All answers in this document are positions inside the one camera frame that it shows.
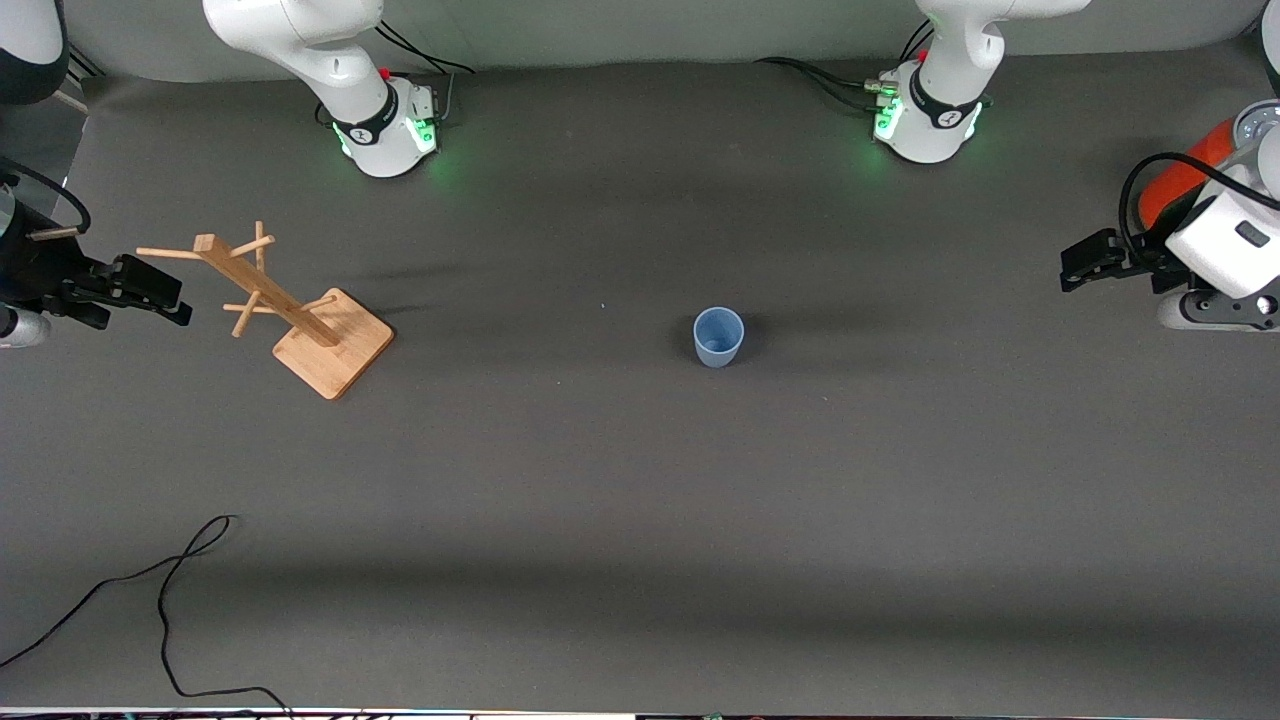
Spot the thin black loose cable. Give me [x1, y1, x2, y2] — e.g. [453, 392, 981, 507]
[0, 515, 293, 717]

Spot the orange cylinder with grey top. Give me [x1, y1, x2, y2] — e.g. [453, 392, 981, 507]
[1140, 100, 1280, 231]

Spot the black arm base cable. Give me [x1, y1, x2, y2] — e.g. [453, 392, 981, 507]
[380, 15, 476, 126]
[753, 56, 893, 113]

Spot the light blue cup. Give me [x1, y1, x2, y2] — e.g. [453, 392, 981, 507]
[693, 306, 746, 369]

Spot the wooden cup rack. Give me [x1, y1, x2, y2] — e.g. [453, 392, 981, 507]
[135, 220, 396, 401]

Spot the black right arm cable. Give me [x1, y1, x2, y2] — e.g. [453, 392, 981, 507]
[0, 155, 92, 237]

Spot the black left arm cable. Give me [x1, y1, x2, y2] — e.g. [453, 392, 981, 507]
[1118, 152, 1280, 253]

